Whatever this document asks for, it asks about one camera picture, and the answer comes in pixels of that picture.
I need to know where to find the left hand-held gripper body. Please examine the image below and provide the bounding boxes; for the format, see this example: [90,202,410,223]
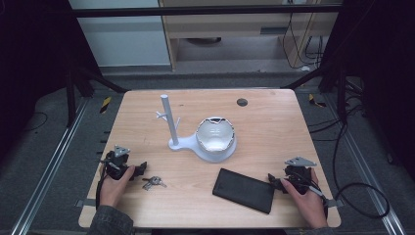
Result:
[103,145,131,181]

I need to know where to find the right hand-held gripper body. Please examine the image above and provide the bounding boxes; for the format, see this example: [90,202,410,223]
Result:
[283,156,318,196]

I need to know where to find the silver key bunch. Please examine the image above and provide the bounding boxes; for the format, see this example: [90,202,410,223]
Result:
[141,175,168,192]

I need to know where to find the black wallet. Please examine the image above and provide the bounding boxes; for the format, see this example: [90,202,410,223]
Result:
[211,167,276,215]

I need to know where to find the white key stand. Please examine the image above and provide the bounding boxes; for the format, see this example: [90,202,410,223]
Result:
[155,93,238,164]

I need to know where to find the white bowl with silver rim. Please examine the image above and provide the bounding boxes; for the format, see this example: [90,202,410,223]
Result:
[195,116,236,154]

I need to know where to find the person's left hand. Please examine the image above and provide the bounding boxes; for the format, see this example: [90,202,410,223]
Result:
[99,164,137,209]

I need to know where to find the yellow black tape strip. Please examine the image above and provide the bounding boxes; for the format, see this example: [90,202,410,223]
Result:
[307,93,328,109]
[99,95,113,115]

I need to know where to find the black stand legs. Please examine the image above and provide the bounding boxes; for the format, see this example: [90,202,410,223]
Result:
[64,63,129,129]
[281,62,348,123]

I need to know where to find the white cabinet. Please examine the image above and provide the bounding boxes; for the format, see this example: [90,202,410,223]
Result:
[68,0,173,69]

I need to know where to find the black curtain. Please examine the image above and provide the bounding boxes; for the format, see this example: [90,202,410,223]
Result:
[0,0,103,158]
[317,0,415,184]

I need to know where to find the wooden desk furniture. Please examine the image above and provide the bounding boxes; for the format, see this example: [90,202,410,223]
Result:
[158,0,342,71]

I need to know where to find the right hand-held gripper cable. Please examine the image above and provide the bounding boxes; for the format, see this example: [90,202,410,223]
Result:
[302,180,331,216]

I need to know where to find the hand-held gripper cable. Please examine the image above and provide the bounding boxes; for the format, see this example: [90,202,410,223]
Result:
[302,180,331,216]
[95,160,111,211]

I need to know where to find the left hand-held gripper cable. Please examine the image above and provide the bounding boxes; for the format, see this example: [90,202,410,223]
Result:
[95,160,111,211]

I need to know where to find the black floor cable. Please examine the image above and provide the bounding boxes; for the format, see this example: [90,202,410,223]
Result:
[307,94,392,220]

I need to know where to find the aluminium floor rail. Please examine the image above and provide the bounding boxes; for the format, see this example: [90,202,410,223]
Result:
[321,93,407,235]
[9,97,91,235]

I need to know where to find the black hanging cables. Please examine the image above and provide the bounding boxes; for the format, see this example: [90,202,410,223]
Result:
[281,12,325,71]

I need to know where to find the black horizontal frame bar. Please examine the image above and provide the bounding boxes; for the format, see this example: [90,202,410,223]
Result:
[70,4,345,19]

